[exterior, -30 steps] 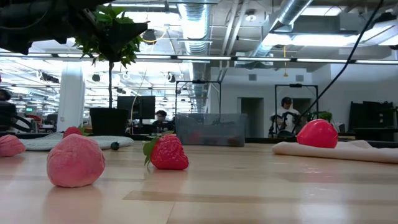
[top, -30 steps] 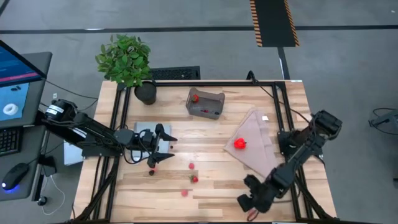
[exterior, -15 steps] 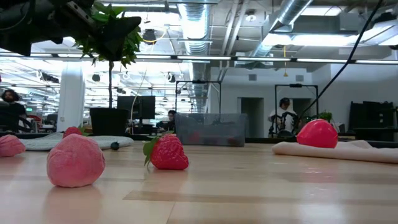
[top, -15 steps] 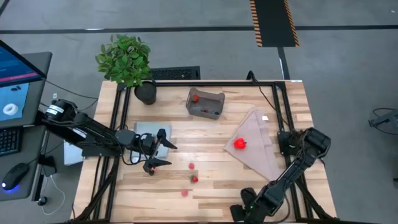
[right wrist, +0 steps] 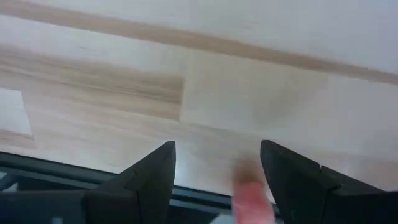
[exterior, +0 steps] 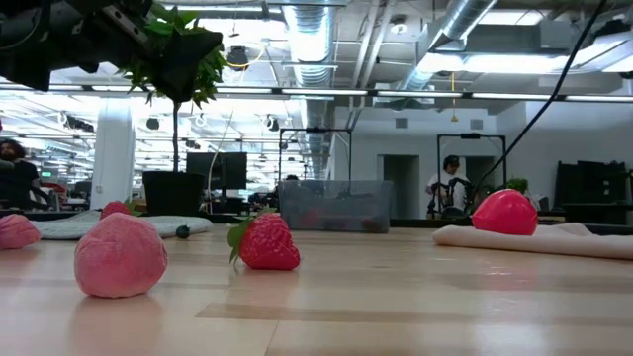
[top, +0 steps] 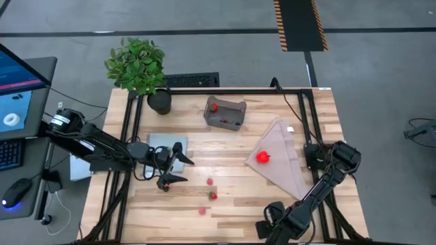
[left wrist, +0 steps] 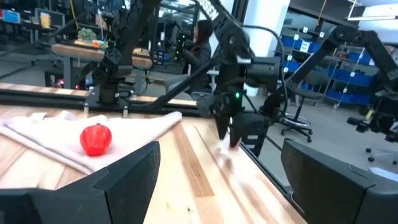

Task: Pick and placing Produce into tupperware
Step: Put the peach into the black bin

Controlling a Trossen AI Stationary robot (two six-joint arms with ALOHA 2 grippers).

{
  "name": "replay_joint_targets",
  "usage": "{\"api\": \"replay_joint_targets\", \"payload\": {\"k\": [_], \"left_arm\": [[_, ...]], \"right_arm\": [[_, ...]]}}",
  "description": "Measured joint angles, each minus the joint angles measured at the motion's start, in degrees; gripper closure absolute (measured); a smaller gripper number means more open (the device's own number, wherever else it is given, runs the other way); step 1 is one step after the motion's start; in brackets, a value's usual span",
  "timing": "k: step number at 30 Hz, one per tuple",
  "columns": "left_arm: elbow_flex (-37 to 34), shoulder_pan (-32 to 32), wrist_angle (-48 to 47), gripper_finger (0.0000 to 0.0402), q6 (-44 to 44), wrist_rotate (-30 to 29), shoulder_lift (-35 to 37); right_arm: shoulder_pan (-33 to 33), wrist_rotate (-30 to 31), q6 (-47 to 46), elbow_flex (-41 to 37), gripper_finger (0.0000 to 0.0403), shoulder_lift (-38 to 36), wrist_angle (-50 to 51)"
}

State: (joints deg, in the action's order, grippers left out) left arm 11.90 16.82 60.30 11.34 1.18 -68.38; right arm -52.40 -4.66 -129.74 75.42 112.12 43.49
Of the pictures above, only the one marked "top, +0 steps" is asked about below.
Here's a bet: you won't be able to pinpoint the computer monitor blue screen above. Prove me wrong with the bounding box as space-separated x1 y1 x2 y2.
0 43 52 134

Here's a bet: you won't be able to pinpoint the black stand with cables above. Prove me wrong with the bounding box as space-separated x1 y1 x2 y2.
403 118 436 149

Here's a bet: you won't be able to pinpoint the clear grey plastic tupperware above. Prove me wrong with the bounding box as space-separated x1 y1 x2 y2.
203 95 247 131

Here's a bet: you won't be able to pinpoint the white box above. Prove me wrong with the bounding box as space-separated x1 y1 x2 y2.
69 140 93 182

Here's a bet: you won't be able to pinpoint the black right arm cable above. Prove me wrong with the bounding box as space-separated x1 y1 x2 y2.
270 77 321 146

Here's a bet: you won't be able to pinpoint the grey cloth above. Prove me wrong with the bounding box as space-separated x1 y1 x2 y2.
146 133 189 174

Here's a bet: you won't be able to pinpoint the white cable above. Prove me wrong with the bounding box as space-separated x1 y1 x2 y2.
45 191 72 236

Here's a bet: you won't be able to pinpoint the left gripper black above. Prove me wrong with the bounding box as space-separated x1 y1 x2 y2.
151 142 195 192

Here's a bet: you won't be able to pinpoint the thin black cable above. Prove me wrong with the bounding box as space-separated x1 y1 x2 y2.
47 86 108 110

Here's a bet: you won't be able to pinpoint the black power adapter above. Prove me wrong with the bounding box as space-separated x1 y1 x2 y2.
42 169 63 193

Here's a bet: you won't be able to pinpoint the red bell pepper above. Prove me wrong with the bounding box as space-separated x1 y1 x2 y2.
255 150 271 165

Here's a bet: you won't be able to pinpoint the grey desk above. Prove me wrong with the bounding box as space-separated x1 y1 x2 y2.
0 56 59 221

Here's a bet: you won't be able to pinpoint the green potted plant black pot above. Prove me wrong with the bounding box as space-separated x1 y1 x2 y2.
104 36 173 116

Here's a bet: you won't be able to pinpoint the black computer mouse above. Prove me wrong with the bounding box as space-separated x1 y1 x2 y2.
1 177 33 210

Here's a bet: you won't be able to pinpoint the black aluminium table frame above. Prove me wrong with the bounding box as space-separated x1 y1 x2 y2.
80 87 369 245

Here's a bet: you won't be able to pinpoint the black cable ramp orange stripes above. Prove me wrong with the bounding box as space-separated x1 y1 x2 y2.
272 0 329 52

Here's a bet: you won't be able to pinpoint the black keyboard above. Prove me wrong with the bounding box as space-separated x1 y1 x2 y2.
164 71 221 88
0 138 25 172

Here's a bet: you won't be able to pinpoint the pink cloth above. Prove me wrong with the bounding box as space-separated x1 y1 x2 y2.
244 118 313 201

